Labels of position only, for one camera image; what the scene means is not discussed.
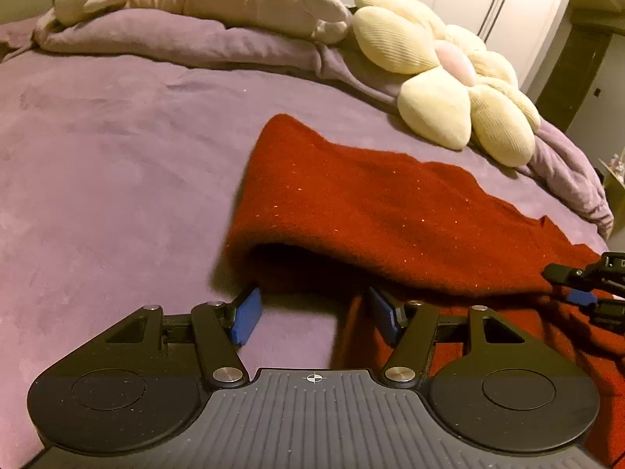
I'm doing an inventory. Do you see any purple duvet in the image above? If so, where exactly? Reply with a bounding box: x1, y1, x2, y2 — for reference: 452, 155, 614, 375
0, 7, 615, 241

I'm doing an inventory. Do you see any purple bed sheet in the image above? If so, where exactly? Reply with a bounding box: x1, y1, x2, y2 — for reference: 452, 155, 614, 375
0, 49, 611, 456

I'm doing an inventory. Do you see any dark wardrobe door handle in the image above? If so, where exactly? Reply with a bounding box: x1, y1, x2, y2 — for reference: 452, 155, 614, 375
479, 0, 504, 33
488, 0, 512, 41

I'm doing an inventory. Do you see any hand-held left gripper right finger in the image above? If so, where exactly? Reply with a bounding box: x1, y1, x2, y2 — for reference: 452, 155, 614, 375
367, 286, 534, 390

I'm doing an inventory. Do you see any cream flower-shaped cushion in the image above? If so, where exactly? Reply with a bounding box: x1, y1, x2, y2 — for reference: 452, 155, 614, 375
352, 0, 542, 167

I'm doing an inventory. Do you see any red knitted sweater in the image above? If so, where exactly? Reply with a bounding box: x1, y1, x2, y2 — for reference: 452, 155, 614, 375
225, 114, 625, 468

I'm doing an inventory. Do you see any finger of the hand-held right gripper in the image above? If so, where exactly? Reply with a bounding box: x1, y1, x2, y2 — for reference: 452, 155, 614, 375
590, 300, 625, 334
542, 252, 625, 306

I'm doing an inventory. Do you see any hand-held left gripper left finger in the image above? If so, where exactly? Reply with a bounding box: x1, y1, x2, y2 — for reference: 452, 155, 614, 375
102, 286, 263, 390

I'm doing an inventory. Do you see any dark door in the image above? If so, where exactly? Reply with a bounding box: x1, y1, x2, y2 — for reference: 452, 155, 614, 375
537, 24, 612, 132

